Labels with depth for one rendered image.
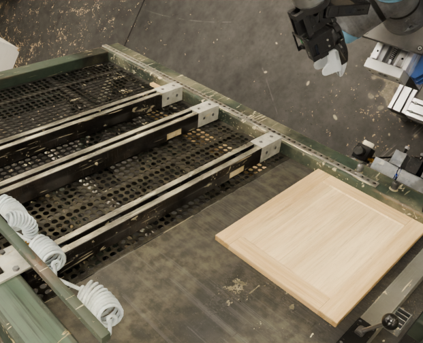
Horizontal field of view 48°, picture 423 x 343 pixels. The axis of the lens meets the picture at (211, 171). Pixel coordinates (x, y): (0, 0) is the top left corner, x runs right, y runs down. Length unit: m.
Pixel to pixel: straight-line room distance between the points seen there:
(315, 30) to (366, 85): 1.78
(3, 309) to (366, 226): 1.09
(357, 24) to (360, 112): 1.29
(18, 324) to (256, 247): 0.69
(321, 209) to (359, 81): 1.33
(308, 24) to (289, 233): 0.72
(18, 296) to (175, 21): 2.78
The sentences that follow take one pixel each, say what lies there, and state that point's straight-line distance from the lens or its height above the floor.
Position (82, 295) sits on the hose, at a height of 1.89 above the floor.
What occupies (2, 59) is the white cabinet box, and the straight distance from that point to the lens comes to 5.00.
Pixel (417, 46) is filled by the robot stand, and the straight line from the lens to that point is 1.70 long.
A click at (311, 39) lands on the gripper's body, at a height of 1.70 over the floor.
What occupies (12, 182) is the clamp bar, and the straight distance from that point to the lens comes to 1.64.
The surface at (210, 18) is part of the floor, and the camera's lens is 3.49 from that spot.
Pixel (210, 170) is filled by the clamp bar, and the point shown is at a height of 1.24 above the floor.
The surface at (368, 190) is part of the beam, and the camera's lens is 1.77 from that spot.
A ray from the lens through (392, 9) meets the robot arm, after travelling 1.57.
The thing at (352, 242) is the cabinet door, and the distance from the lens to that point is 1.56.
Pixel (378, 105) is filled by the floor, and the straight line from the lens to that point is 2.78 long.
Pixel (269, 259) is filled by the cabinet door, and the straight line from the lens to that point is 1.42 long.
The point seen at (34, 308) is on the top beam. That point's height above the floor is 1.88.
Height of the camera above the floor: 2.60
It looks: 56 degrees down
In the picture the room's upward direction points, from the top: 77 degrees counter-clockwise
